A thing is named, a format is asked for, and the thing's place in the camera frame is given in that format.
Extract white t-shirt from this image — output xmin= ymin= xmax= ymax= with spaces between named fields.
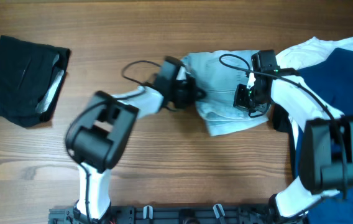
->
xmin=274 ymin=33 xmax=353 ymax=150

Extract folded black garment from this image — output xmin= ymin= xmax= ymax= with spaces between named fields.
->
xmin=0 ymin=35 xmax=71 ymax=128

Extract dark blue t-shirt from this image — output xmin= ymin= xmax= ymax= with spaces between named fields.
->
xmin=299 ymin=48 xmax=353 ymax=223

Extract light blue denim shorts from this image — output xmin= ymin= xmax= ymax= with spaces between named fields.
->
xmin=182 ymin=50 xmax=268 ymax=136

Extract black garment under pile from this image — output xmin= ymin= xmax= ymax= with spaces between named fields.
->
xmin=272 ymin=104 xmax=296 ymax=179

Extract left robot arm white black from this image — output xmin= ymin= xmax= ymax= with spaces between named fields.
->
xmin=65 ymin=62 xmax=206 ymax=223

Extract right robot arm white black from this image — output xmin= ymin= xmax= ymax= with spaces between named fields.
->
xmin=235 ymin=68 xmax=353 ymax=223

